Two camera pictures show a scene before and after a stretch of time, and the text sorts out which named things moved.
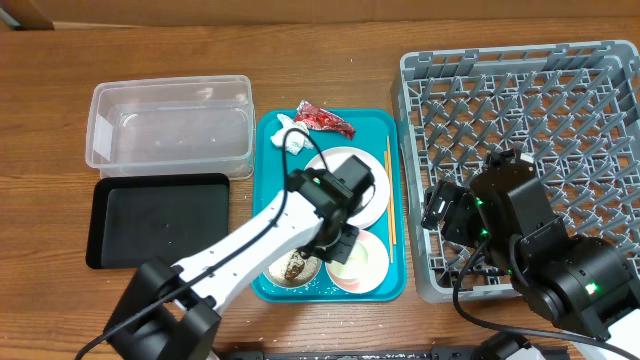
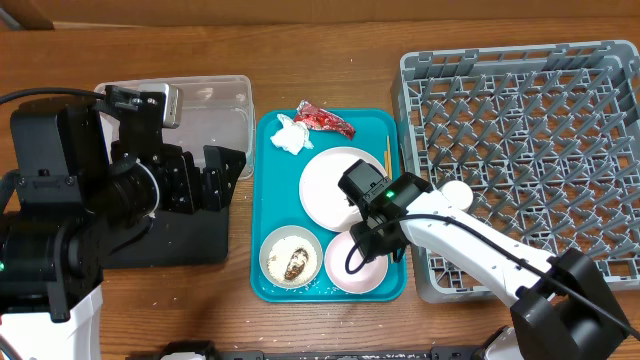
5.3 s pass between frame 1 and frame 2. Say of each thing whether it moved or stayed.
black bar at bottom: stayed
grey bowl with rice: stayed
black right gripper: moved
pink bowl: stayed
